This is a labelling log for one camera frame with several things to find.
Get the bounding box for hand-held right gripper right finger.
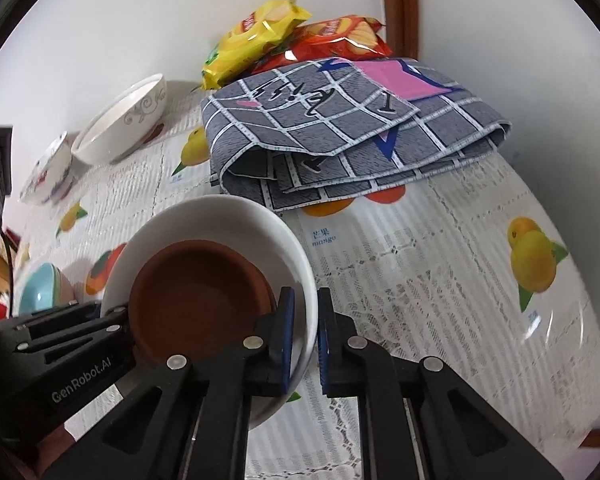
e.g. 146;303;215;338
316;287;566;480

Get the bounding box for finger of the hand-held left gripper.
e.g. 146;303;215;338
0;301;104;343
16;307;132;367

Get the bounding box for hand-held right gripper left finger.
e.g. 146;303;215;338
40;286;297;480

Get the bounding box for blue plate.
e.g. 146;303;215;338
17;261;66;317

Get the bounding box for small brown bowl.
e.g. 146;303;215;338
128;239;277;367

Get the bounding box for plain white bowl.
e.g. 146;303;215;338
100;195;320;431

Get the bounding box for white bowl blue flower pattern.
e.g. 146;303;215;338
19;130;77;207

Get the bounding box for white bowl grey swirl pattern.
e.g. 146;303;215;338
71;73;169;166

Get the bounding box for grey checked cloth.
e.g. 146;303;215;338
201;56;513;212

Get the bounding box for yellow chips bag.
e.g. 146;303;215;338
201;0;313;92

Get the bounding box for red chips bag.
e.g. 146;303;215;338
252;16;393;76

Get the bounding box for brown wooden door frame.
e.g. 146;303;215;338
379;0;421;61

